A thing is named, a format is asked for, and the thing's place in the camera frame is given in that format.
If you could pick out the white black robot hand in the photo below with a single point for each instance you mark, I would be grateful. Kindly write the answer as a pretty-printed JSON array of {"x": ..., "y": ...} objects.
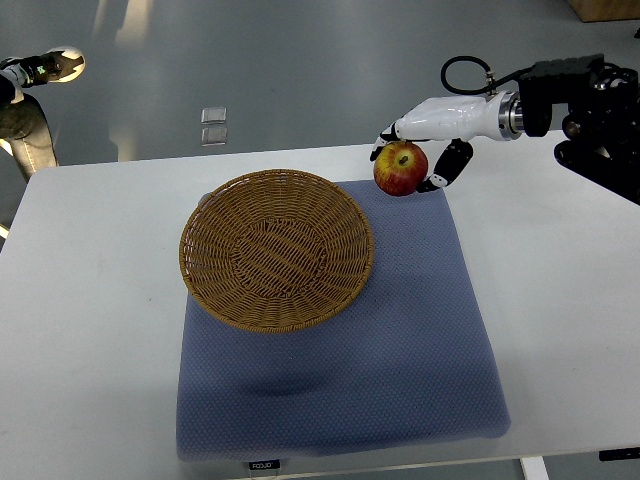
[{"x": 443, "y": 128}]

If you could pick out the red yellow apple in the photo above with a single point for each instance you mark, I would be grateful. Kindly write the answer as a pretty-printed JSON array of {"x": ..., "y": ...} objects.
[{"x": 399, "y": 168}]

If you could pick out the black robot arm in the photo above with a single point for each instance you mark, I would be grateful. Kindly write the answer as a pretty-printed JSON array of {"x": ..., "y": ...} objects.
[{"x": 602, "y": 122}]

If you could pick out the brown wicker basket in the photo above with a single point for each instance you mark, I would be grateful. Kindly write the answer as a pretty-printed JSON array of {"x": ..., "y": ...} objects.
[{"x": 276, "y": 251}]

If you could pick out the wooden box corner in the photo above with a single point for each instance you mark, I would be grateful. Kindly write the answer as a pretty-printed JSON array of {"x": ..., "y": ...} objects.
[{"x": 590, "y": 11}]

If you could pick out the blue quilted mat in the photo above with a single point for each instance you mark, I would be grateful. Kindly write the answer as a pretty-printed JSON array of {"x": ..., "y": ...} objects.
[{"x": 409, "y": 361}]

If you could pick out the upper grey floor plate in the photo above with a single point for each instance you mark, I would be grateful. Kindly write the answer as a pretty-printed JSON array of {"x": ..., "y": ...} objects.
[{"x": 213, "y": 115}]

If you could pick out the grey floor plate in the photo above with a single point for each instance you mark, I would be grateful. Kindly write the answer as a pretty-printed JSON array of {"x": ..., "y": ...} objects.
[
  {"x": 213, "y": 115},
  {"x": 214, "y": 136}
]

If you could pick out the lower grey floor plate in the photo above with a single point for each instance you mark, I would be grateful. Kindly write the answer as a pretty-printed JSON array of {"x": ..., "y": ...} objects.
[{"x": 214, "y": 136}]

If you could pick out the black table edge clip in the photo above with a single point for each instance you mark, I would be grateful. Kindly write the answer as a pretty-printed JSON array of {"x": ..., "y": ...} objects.
[{"x": 619, "y": 454}]

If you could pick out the black table label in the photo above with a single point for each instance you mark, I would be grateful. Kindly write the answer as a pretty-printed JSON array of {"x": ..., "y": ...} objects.
[{"x": 264, "y": 465}]

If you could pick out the white sneaker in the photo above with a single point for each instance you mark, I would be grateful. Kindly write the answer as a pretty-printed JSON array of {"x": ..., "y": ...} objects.
[{"x": 58, "y": 65}]

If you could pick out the person's trouser leg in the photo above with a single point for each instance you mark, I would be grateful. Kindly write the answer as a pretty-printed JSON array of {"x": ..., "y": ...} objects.
[{"x": 25, "y": 129}]

